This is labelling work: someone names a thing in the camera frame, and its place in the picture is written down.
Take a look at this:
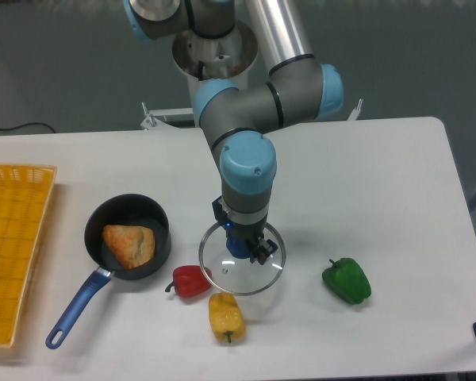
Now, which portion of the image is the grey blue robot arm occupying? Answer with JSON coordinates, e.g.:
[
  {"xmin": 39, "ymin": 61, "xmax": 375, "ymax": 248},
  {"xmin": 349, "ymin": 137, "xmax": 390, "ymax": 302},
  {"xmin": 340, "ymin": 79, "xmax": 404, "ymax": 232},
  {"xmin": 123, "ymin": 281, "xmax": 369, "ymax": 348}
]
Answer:
[{"xmin": 124, "ymin": 1, "xmax": 344, "ymax": 264}]

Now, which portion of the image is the glass pot lid blue knob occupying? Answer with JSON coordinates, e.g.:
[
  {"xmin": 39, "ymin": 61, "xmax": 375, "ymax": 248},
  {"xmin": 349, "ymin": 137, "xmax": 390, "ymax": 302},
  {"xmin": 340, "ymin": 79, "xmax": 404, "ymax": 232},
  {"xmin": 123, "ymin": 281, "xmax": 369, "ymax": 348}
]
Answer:
[{"xmin": 198, "ymin": 223, "xmax": 286, "ymax": 296}]

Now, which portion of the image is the black saucepan blue handle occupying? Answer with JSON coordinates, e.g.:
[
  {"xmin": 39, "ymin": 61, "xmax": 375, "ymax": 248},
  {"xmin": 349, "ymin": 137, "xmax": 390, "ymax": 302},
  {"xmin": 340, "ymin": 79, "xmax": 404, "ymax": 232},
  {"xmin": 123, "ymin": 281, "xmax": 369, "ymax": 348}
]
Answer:
[{"xmin": 45, "ymin": 194, "xmax": 171, "ymax": 349}]

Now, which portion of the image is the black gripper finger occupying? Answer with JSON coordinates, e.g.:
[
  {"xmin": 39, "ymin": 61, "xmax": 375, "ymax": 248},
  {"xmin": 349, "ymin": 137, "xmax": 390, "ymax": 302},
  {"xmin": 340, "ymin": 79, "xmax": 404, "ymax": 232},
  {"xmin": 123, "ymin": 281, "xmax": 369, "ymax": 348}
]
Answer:
[{"xmin": 250, "ymin": 236, "xmax": 278, "ymax": 264}]

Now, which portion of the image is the black floor cable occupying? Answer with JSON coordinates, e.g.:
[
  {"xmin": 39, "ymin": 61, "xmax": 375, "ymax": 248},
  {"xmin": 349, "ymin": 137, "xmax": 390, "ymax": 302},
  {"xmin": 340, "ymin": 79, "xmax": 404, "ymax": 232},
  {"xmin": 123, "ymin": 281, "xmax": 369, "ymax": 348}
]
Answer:
[{"xmin": 0, "ymin": 121, "xmax": 59, "ymax": 133}]

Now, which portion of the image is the green bell pepper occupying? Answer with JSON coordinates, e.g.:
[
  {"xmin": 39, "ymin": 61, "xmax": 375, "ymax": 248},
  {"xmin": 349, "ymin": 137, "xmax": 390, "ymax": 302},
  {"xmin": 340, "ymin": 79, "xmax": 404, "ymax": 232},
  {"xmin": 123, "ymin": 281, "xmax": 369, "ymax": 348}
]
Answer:
[{"xmin": 321, "ymin": 258, "xmax": 372, "ymax": 306}]

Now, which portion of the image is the yellow bell pepper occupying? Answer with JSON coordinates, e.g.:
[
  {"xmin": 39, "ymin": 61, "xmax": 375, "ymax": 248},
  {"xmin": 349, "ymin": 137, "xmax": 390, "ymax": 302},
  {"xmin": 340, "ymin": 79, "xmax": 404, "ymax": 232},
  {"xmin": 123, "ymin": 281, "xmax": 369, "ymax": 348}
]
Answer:
[{"xmin": 209, "ymin": 292, "xmax": 246, "ymax": 344}]

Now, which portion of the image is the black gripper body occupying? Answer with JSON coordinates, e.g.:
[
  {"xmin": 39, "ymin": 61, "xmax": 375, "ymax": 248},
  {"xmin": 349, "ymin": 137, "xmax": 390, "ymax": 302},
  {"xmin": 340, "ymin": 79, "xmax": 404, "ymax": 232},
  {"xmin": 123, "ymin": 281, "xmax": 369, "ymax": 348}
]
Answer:
[{"xmin": 212, "ymin": 197, "xmax": 268, "ymax": 242}]

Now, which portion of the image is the brown pastry bread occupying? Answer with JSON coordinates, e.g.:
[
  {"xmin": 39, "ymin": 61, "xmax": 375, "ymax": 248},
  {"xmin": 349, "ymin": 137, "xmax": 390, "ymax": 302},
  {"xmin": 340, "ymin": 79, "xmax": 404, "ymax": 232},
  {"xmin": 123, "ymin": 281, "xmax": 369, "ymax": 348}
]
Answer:
[{"xmin": 102, "ymin": 225, "xmax": 155, "ymax": 270}]

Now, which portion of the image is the red bell pepper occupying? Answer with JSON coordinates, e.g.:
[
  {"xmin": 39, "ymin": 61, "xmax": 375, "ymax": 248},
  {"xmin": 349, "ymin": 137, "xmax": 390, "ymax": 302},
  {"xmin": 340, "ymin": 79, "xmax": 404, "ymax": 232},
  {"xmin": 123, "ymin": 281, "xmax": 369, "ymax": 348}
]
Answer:
[{"xmin": 165, "ymin": 265, "xmax": 212, "ymax": 298}]

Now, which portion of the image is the yellow woven basket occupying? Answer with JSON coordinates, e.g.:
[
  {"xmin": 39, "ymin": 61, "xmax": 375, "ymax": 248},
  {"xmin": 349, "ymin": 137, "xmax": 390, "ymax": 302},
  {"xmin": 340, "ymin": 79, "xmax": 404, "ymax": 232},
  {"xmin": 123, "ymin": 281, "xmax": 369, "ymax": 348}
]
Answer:
[{"xmin": 0, "ymin": 163, "xmax": 57, "ymax": 348}]

